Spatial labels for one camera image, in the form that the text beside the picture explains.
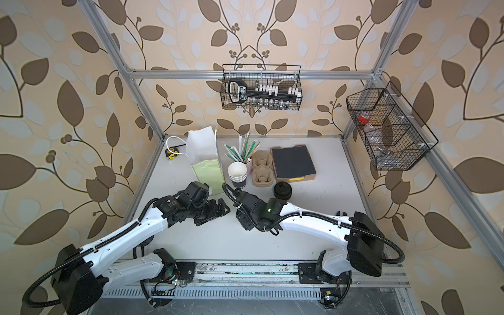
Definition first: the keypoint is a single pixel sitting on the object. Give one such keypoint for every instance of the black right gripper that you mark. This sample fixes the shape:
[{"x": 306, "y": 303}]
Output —
[{"x": 243, "y": 221}]

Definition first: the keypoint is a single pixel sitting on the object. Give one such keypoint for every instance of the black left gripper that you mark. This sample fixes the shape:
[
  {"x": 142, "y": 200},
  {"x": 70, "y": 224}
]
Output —
[{"x": 222, "y": 212}]

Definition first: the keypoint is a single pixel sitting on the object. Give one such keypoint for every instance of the brown cardboard cup carrier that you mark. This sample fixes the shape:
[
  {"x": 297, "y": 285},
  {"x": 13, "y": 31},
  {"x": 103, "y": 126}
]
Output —
[{"x": 262, "y": 174}]

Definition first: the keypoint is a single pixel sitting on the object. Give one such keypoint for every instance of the stack of black cup lids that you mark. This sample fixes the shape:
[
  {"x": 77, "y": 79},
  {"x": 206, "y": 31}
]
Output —
[{"x": 282, "y": 190}]

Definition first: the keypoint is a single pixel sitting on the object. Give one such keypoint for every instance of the painted paper gift bag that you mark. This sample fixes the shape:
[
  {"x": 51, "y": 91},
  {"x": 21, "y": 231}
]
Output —
[{"x": 202, "y": 151}]

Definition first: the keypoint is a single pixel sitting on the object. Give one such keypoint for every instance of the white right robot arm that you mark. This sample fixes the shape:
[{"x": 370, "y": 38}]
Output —
[{"x": 360, "y": 245}]

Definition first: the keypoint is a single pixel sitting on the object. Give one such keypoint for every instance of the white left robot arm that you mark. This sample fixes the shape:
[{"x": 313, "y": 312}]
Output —
[{"x": 82, "y": 275}]

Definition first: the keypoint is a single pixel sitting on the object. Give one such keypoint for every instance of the pink cup with straws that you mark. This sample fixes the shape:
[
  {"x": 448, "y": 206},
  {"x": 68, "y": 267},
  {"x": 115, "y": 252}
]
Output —
[{"x": 247, "y": 147}]

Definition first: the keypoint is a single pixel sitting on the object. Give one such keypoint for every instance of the yellow black tape measure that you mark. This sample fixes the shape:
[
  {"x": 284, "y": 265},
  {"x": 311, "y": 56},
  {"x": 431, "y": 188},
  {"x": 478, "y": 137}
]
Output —
[{"x": 171, "y": 152}]

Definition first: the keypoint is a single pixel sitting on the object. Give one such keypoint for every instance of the black socket set tool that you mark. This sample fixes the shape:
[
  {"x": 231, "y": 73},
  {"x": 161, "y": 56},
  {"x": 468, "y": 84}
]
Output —
[{"x": 239, "y": 93}]

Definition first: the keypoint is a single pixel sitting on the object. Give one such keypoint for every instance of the black wire basket back wall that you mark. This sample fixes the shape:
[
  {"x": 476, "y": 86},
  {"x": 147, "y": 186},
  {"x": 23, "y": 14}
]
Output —
[{"x": 282, "y": 75}]

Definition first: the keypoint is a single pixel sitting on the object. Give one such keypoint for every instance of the black wire basket wall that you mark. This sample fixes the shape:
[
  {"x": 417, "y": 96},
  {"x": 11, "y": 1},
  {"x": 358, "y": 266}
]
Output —
[
  {"x": 397, "y": 138},
  {"x": 282, "y": 75}
]

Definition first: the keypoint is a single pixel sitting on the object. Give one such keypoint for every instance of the black wire basket right wall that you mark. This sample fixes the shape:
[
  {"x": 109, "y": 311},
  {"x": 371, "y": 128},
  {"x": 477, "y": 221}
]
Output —
[{"x": 397, "y": 138}]

